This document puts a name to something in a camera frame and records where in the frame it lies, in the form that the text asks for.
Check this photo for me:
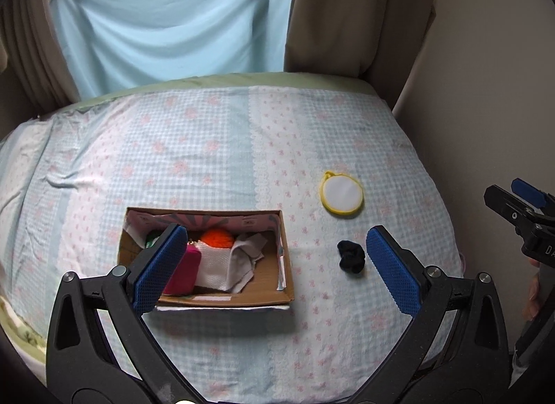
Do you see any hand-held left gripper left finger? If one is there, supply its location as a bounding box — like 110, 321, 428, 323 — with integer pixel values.
45, 222, 205, 404

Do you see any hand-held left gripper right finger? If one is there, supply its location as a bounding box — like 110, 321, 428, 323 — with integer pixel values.
347, 225, 511, 404

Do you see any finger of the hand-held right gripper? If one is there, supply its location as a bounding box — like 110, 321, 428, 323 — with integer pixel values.
511, 178, 555, 210
484, 185, 555, 237

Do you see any magenta soft pouch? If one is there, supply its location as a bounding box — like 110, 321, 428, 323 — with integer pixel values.
162, 243, 203, 296

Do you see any orange fluffy ball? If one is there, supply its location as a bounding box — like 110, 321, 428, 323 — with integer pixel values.
199, 228, 237, 251

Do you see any light grey cloth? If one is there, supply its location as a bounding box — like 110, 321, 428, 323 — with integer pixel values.
225, 233, 268, 294

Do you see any cardboard box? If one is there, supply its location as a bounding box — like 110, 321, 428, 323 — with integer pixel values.
117, 207, 296, 313

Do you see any person's right hand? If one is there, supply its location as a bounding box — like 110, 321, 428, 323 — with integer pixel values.
522, 256, 544, 322

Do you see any black scrunchie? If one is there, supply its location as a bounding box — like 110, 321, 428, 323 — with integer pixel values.
337, 239, 367, 275

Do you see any round yellow-edged white pad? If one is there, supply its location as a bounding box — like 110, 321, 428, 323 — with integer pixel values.
319, 170, 367, 218

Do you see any blue floral patterned bed sheet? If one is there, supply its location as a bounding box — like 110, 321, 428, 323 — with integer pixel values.
0, 81, 466, 404

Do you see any folded floral blanket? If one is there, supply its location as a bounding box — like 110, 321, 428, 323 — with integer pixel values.
0, 293, 48, 368

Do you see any green mattress sheet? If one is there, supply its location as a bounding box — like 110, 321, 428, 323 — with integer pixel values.
39, 71, 390, 119

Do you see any beige curtain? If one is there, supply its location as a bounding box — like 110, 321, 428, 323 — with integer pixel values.
0, 0, 81, 121
284, 0, 444, 101

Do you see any light blue hanging cloth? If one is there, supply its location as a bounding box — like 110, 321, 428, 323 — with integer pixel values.
48, 0, 296, 99

